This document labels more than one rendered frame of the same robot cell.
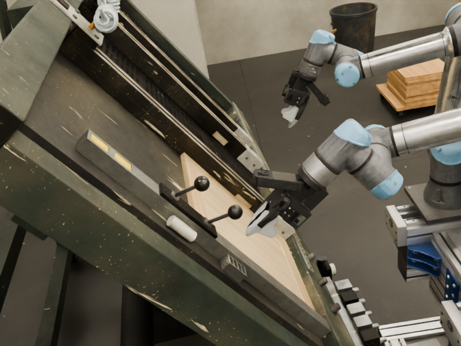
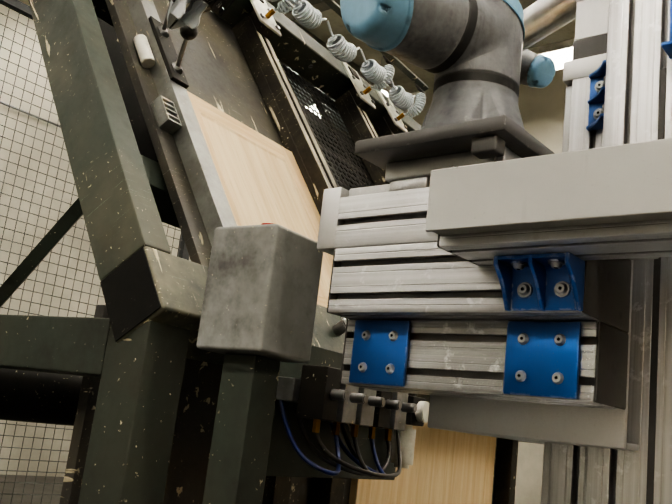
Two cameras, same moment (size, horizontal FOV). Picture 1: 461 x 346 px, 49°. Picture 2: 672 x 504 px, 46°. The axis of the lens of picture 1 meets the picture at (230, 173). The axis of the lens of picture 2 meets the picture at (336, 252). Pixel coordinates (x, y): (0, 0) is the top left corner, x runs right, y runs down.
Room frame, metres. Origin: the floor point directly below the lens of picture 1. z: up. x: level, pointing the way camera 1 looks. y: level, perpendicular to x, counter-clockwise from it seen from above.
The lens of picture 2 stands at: (0.07, -1.24, 0.66)
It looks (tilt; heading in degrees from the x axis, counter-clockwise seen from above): 13 degrees up; 39
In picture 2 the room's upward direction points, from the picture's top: 7 degrees clockwise
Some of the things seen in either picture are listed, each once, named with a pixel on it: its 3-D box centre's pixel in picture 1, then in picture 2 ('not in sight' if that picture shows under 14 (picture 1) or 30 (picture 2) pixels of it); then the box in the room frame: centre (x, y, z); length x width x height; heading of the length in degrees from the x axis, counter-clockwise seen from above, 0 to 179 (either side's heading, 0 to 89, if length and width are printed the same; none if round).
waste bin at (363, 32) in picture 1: (353, 37); not in sight; (5.63, -1.66, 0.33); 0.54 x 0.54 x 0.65
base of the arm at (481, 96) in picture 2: not in sight; (473, 122); (0.96, -0.73, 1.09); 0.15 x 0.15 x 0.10
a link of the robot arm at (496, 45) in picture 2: not in sight; (476, 42); (0.95, -0.73, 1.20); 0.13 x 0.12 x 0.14; 162
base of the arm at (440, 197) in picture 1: (446, 185); not in sight; (1.45, -0.74, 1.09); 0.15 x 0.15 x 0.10
